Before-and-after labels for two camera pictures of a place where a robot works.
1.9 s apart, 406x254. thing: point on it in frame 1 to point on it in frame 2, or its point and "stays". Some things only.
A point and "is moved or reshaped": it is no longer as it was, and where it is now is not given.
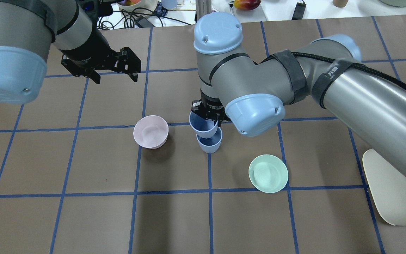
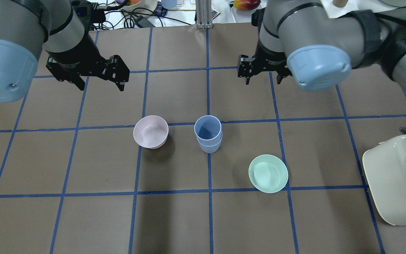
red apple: (246, 5) stays
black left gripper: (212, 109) to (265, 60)
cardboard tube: (340, 3) stays
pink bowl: (151, 131) stays
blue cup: (204, 128) is moved or reshaped
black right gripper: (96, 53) to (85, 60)
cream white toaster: (399, 201) stays
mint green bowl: (268, 173) stays
